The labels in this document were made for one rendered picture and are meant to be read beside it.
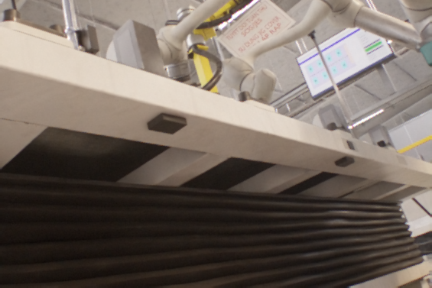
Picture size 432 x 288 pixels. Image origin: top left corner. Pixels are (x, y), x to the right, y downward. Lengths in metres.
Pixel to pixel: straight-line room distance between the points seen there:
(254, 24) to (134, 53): 1.46
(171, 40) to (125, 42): 0.80
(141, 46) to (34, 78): 0.32
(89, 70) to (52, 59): 0.06
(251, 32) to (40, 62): 1.72
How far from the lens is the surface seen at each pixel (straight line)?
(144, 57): 0.87
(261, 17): 2.30
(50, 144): 1.06
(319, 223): 1.72
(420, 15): 1.43
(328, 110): 1.62
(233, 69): 2.01
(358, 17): 2.19
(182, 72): 1.87
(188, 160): 1.03
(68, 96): 0.67
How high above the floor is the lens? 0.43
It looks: 24 degrees up
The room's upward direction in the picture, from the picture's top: 16 degrees counter-clockwise
